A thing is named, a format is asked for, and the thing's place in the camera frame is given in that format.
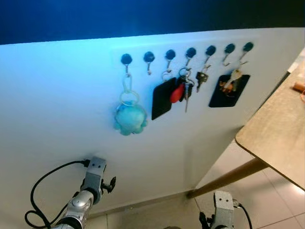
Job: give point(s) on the black knob metal hook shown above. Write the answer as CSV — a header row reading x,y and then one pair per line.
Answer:
x,y
170,54
148,57
190,52
248,46
210,50
229,48
126,58

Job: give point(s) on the wooden table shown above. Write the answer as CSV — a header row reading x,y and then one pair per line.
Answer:
x,y
279,129

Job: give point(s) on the red tag key bunch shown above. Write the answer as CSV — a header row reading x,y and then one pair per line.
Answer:
x,y
177,93

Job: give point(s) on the small black-headed key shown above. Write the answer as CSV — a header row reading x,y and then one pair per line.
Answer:
x,y
201,77

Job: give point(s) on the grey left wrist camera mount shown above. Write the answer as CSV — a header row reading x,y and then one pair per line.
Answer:
x,y
95,174

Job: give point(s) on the dark floor mat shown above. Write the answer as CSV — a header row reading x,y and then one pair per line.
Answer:
x,y
285,79

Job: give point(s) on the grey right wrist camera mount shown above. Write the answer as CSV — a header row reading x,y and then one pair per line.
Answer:
x,y
223,210

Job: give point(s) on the white hook board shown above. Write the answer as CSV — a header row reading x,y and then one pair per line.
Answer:
x,y
57,119

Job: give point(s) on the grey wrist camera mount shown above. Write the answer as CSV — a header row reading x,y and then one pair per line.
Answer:
x,y
95,174
223,210

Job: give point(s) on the navy card key bunch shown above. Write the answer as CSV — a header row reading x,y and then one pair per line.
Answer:
x,y
228,98

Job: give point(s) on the black card key tag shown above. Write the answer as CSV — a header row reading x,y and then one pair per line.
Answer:
x,y
162,100

